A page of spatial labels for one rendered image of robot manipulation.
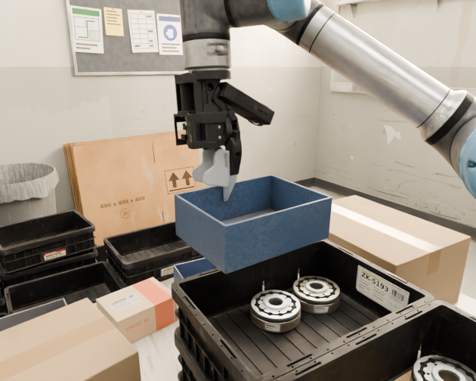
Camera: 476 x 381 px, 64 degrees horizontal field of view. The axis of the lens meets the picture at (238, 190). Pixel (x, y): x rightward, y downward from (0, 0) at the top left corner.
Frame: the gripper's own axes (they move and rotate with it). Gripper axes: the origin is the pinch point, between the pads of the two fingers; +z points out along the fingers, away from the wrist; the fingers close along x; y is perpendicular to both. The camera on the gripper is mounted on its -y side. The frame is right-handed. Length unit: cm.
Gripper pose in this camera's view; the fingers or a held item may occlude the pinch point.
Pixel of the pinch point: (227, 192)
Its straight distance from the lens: 66.3
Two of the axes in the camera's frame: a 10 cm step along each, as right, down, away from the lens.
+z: 0.5, 9.7, 2.4
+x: 5.4, 1.7, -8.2
